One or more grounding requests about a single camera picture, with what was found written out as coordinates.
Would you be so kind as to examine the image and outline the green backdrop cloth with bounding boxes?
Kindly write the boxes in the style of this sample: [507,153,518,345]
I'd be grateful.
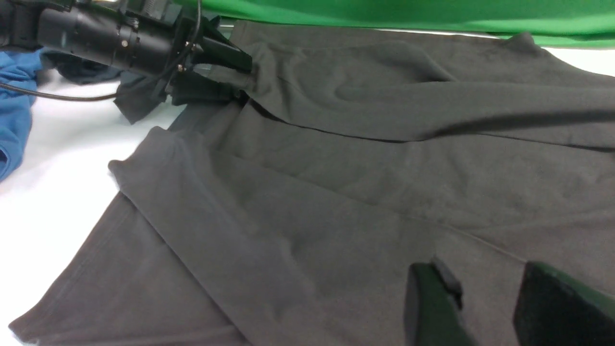
[180,0,615,48]

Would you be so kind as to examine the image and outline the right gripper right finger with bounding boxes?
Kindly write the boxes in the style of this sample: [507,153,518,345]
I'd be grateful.
[513,261,615,346]

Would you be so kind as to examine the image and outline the gray long-sleeved shirt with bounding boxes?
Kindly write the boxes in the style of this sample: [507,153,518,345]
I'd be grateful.
[9,22,614,346]

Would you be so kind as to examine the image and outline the blue t-shirt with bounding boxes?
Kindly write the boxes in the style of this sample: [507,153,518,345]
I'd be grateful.
[0,52,42,180]

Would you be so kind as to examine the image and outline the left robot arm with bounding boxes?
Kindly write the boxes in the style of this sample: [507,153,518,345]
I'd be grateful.
[1,0,252,105]

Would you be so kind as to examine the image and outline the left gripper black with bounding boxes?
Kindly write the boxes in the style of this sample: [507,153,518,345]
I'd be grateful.
[123,0,253,106]

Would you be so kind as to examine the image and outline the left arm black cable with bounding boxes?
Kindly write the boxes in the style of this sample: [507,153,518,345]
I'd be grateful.
[0,0,202,102]

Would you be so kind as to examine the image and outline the dark teal crumpled garment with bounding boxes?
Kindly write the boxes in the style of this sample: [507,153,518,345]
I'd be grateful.
[32,49,196,131]

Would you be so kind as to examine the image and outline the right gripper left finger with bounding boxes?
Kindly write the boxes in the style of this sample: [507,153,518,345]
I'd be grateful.
[405,258,477,346]

